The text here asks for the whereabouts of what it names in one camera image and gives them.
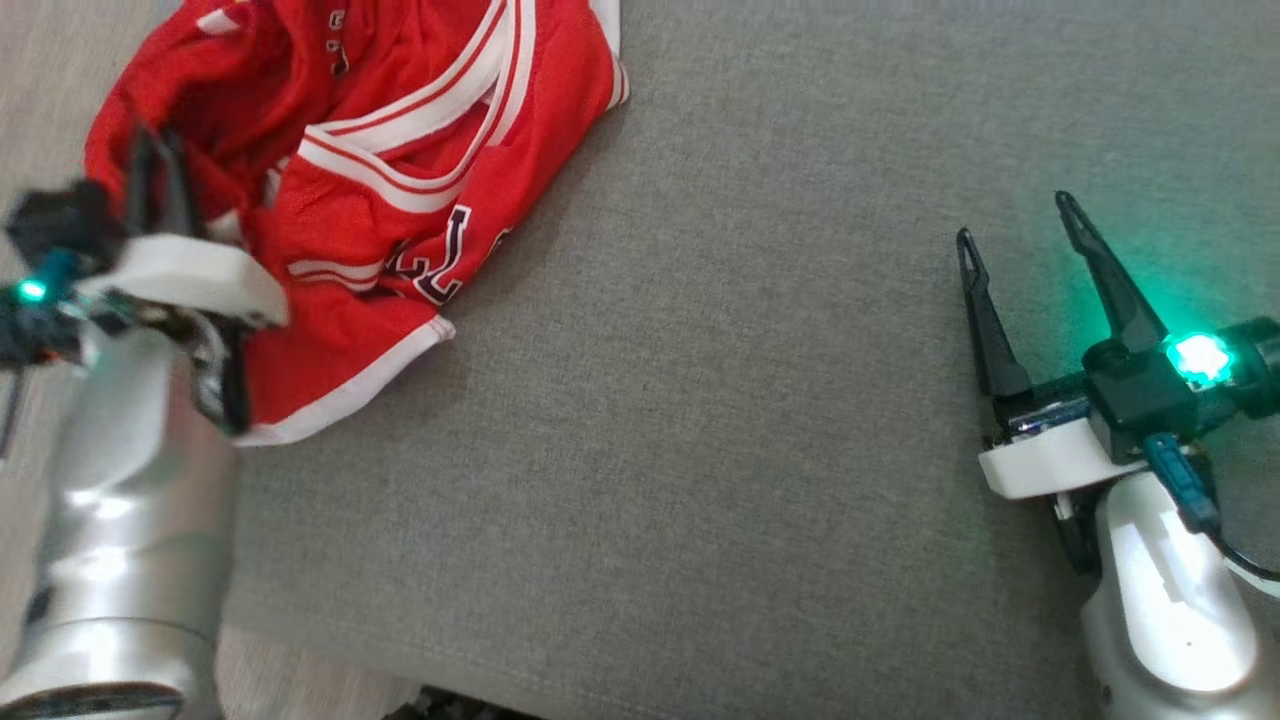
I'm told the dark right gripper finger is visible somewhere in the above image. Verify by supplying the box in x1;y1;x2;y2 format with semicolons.
1055;191;1169;353
956;228;1033;399

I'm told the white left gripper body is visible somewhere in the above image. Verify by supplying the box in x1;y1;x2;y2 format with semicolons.
75;235;291;436

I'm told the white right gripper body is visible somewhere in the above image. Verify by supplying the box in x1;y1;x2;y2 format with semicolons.
978;375;1151;499

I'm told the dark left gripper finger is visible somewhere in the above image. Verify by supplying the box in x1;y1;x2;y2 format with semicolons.
122;125;164;241
158;130;208;241

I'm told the red white basketball jersey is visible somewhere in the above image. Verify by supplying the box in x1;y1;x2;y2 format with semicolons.
83;0;631;448

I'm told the wide grey sofa seat cushion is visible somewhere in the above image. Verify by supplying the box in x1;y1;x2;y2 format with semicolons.
100;0;1280;720

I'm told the black cable with blue plug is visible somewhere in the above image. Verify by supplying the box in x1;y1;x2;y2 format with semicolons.
1143;433;1280;583

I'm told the thin black cable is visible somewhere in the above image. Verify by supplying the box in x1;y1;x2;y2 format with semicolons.
0;365;29;466

